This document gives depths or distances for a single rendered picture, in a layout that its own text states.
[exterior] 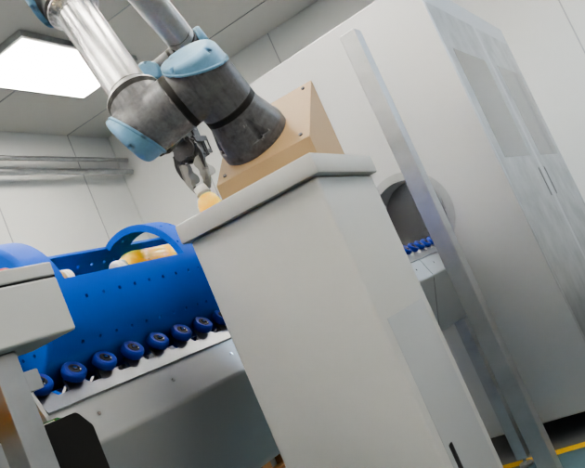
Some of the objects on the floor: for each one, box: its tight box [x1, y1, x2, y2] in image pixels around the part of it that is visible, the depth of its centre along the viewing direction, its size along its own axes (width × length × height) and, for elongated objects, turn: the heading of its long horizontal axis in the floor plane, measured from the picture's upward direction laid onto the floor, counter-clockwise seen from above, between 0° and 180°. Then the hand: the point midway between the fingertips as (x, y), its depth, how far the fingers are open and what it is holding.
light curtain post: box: [340, 28, 563, 468], centre depth 236 cm, size 6×6×170 cm
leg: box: [454, 316, 534, 468], centre depth 290 cm, size 6×6×63 cm
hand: (200, 187), depth 196 cm, fingers closed on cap, 4 cm apart
